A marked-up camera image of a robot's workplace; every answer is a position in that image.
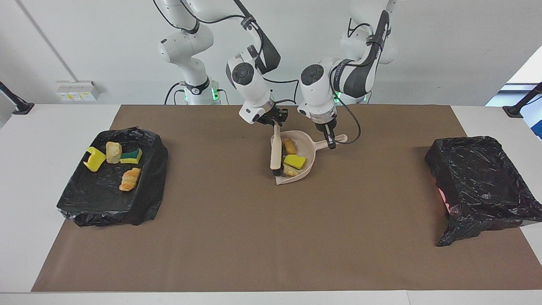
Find brown table mat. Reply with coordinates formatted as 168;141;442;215
31;105;542;292

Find beige hand brush black bristles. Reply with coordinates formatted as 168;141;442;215
270;123;283;177

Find pink bin with black bag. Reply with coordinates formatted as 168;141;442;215
425;136;542;247

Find green and yellow sponge wedge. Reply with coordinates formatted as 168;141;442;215
120;148;143;164

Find black right arm base cable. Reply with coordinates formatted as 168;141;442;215
164;82;187;105

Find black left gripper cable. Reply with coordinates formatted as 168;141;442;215
336;101;362;145

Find window with dark frame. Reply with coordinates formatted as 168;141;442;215
485;44;542;140

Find notched yellow sponge piece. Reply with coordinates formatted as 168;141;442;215
83;146;107;172

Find black clamp stand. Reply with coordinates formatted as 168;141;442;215
503;82;542;118
0;80;35;115

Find croissant bread piece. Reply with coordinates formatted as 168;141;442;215
119;167;142;191
105;141;123;164

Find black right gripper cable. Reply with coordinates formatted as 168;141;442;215
262;78;300;107

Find yellow sponge piece green edge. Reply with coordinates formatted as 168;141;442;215
283;154;306;170

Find white wall socket box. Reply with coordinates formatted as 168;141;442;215
55;80;100;103

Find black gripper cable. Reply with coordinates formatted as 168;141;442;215
262;78;300;107
336;101;362;145

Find beige plastic dustpan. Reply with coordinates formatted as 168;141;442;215
271;130;348;186

